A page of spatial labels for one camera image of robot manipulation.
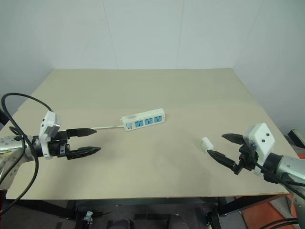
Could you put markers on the white power strip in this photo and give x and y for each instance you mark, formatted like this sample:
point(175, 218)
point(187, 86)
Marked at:
point(145, 120)

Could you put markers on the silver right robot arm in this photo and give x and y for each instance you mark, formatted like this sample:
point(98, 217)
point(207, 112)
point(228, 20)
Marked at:
point(289, 169)

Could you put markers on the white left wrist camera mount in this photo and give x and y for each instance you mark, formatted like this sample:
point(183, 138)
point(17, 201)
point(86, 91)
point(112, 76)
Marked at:
point(50, 121)

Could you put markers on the black and grey box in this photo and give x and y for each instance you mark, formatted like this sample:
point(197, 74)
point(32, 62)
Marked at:
point(296, 136)

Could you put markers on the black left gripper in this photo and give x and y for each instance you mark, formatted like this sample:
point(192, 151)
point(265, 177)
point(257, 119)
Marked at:
point(58, 148)

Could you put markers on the white plug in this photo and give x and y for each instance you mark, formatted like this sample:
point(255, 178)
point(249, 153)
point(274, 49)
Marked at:
point(206, 143)

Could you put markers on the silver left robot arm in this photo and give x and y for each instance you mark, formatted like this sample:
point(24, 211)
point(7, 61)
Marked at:
point(14, 149)

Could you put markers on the black table frame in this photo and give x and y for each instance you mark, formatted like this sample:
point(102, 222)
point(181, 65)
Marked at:
point(226, 205)

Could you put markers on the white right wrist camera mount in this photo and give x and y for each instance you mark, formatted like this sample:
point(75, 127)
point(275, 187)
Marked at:
point(261, 138)

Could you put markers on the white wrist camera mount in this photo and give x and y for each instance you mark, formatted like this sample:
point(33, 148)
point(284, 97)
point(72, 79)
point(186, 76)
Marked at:
point(261, 138)
point(50, 121)

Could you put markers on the orange red floor mat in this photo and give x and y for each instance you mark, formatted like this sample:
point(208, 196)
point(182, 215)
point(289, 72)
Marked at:
point(257, 214)

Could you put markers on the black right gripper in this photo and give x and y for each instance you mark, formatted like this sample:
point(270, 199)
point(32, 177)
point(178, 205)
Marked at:
point(247, 159)

